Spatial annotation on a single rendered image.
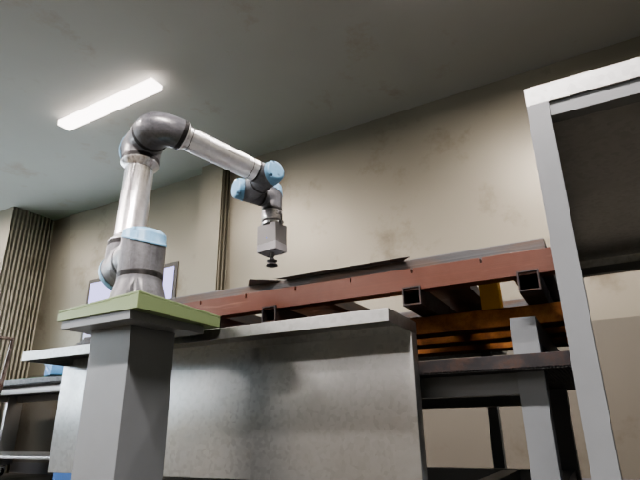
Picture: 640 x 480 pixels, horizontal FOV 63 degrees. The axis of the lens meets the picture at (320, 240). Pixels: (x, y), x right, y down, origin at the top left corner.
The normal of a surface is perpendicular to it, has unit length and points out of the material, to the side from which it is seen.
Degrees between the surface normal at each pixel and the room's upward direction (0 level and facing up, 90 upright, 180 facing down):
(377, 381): 90
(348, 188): 90
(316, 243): 90
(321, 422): 90
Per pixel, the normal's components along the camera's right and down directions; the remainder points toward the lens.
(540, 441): -0.47, -0.30
